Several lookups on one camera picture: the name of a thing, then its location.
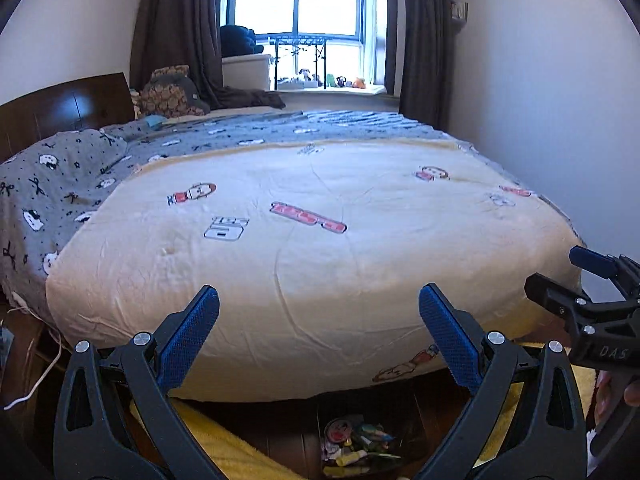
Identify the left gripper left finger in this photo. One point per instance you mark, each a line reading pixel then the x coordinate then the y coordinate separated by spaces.
pixel 114 419

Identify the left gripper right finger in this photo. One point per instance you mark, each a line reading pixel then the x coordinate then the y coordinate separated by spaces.
pixel 546 438

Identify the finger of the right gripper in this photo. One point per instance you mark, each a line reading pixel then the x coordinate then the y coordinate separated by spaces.
pixel 622 271
pixel 578 310

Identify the white yellow tube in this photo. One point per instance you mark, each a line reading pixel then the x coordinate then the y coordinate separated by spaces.
pixel 350 458

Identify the round silver tin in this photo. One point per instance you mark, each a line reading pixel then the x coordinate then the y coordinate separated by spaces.
pixel 338 431

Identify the person's right hand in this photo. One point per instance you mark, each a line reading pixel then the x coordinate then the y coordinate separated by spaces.
pixel 605 395

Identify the yellow fluffy rug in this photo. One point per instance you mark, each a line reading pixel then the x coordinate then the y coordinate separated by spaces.
pixel 236 436

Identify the grey patterned quilt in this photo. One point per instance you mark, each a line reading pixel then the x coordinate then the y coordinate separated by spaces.
pixel 51 188

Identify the dark right curtain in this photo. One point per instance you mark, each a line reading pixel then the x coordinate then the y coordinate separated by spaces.
pixel 419 58

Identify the dark curtain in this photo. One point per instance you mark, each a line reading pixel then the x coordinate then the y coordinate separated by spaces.
pixel 187 32
pixel 419 58

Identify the dark wooden headboard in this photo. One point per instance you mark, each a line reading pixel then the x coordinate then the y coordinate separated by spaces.
pixel 91 102

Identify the brown patterned pillow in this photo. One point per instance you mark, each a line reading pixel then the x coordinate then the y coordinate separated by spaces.
pixel 171 93

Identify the window sill toys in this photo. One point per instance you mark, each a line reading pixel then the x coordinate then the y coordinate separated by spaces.
pixel 306 79

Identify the white storage box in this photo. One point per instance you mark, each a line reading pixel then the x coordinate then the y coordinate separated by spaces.
pixel 248 72

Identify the dark blue clothes pile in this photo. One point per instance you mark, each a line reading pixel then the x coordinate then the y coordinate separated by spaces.
pixel 238 40

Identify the dark left curtain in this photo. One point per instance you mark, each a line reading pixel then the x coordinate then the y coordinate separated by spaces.
pixel 187 32

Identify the black folding rack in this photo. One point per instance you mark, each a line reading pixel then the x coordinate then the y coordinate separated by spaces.
pixel 292 51

